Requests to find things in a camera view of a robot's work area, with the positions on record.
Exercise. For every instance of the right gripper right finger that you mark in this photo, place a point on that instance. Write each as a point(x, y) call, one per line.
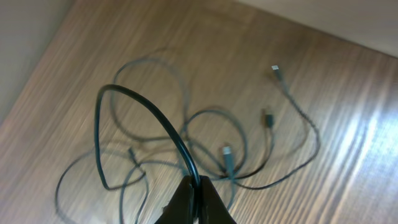
point(211, 209)

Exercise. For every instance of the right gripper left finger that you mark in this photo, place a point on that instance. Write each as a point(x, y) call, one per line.
point(180, 208)

